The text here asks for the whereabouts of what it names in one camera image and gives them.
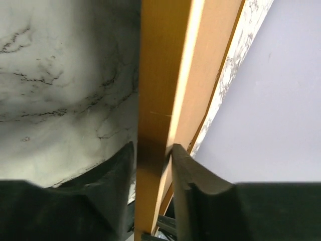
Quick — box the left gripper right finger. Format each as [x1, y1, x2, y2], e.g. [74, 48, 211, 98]
[171, 144, 320, 240]

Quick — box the wooden picture frame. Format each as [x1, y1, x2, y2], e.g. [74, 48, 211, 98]
[134, 1, 245, 240]

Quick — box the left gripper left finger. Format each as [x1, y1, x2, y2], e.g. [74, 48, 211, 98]
[1, 142, 134, 240]

